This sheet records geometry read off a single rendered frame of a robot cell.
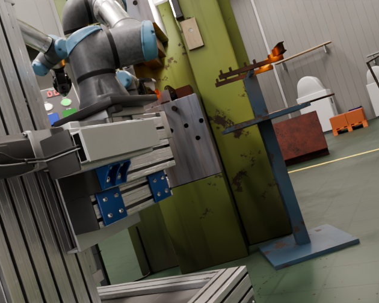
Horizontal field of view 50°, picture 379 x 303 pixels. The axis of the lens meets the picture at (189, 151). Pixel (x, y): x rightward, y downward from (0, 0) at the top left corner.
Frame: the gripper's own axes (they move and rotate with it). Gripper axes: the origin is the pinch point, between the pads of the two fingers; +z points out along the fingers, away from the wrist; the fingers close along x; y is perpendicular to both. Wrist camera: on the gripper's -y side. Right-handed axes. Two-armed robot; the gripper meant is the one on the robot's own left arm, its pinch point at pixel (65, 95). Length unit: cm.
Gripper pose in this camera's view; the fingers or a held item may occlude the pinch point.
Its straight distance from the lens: 219.7
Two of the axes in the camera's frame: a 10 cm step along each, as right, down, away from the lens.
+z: -0.9, 5.6, 8.2
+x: -9.1, 2.9, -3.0
